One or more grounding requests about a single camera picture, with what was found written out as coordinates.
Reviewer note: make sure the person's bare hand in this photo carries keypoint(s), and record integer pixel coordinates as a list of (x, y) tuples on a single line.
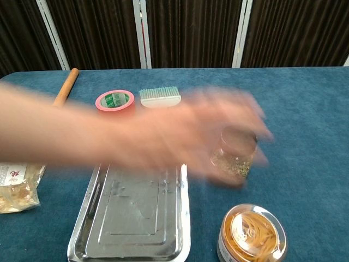
[(191, 128)]

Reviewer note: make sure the clear jar with dried herbs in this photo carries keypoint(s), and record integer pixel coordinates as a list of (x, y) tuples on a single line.
[(234, 161)]

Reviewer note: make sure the person's bare forearm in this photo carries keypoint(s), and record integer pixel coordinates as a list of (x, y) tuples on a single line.
[(68, 131)]

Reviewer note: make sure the stainless steel tray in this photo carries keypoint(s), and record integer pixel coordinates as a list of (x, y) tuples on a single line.
[(131, 213)]

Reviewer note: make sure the clear plastic snack bag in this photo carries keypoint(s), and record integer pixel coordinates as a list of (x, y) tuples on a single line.
[(16, 188)]

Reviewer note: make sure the white brush with teal bristles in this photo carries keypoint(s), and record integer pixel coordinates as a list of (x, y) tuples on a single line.
[(159, 98)]

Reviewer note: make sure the pink tape roll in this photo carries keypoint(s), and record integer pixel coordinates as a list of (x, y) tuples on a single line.
[(115, 99)]

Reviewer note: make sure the dark brown curtain panel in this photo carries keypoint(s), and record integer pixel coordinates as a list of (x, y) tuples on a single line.
[(95, 32), (300, 32), (191, 32), (19, 35)]

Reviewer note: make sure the blue table cloth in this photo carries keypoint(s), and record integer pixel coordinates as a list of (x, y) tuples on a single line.
[(305, 109)]

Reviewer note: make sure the clear tub of rubber bands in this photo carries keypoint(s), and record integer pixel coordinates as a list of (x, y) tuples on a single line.
[(252, 234)]

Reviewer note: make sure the wooden rolling pin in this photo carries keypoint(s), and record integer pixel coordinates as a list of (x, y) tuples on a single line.
[(66, 87)]

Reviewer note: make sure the white partition post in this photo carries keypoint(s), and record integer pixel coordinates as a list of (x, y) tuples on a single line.
[(142, 32), (53, 32), (242, 32)]

